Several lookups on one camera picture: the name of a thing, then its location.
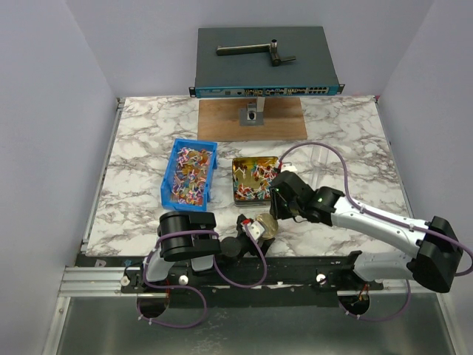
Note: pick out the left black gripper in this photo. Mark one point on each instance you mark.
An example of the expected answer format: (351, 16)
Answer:
(239, 228)

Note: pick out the blue plastic candy bin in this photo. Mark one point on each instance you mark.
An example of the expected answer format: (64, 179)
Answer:
(186, 185)

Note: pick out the black front mounting rail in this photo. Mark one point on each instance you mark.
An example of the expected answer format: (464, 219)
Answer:
(291, 281)

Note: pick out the gold jar lid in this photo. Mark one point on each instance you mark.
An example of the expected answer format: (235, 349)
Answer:
(269, 224)

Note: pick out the grey network switch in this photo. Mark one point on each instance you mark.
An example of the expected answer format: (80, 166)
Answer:
(236, 76)

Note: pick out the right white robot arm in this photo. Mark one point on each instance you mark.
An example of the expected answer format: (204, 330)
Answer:
(427, 252)

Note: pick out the clear plastic scoop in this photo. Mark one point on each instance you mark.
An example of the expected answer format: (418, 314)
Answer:
(318, 160)

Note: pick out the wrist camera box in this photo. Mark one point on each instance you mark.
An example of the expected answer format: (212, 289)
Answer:
(253, 229)
(288, 167)

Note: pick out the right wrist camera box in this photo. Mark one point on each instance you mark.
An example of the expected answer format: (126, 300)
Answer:
(288, 167)

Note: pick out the square tin of lollipops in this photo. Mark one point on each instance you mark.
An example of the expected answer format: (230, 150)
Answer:
(251, 179)

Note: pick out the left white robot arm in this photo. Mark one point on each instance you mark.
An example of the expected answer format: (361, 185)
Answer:
(184, 236)

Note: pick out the grey metal stand base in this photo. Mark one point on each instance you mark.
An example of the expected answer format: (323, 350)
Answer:
(253, 113)

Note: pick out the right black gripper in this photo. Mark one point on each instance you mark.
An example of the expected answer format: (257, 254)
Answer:
(278, 200)

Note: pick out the wooden board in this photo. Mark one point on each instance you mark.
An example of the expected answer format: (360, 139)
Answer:
(226, 120)

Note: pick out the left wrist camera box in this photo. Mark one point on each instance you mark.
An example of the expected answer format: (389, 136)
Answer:
(253, 229)

